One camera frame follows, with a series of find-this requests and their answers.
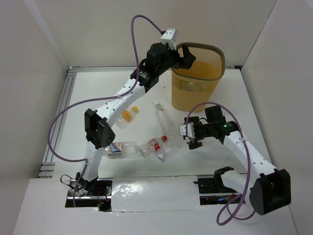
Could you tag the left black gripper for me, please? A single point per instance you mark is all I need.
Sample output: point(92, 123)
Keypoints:
point(181, 60)

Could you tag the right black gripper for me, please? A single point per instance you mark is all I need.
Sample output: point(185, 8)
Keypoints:
point(193, 143)

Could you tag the clear bottle blue-white cap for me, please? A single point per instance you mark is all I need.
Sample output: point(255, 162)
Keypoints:
point(169, 146)

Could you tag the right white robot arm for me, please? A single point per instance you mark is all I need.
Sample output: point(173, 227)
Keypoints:
point(265, 187)

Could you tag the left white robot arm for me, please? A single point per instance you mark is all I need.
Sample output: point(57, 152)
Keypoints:
point(98, 123)

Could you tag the orange mesh waste bin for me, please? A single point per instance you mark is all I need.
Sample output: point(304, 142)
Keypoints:
point(207, 69)

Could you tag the clear bottle white cap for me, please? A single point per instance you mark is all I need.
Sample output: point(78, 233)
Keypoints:
point(164, 120)

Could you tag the red cap cola bottle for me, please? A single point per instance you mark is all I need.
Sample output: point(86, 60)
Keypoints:
point(154, 146)

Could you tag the silver tape sheet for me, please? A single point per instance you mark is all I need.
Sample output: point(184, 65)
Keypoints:
point(155, 194)

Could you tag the clear bottle blue-orange label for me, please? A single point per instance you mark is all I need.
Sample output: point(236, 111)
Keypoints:
point(121, 150)

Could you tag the orange label small bottle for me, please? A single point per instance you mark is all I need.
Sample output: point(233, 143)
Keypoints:
point(126, 117)

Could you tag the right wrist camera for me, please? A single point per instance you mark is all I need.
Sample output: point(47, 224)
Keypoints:
point(187, 131)

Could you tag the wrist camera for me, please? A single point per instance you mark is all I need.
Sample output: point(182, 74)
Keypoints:
point(169, 38)
point(187, 131)

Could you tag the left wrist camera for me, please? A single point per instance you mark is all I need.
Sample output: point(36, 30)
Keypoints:
point(169, 38)

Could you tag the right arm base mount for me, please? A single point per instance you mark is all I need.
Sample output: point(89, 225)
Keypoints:
point(211, 189)

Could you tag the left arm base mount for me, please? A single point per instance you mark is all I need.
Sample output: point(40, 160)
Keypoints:
point(99, 197)

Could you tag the aluminium frame rail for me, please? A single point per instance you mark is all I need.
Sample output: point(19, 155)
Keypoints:
point(87, 88)

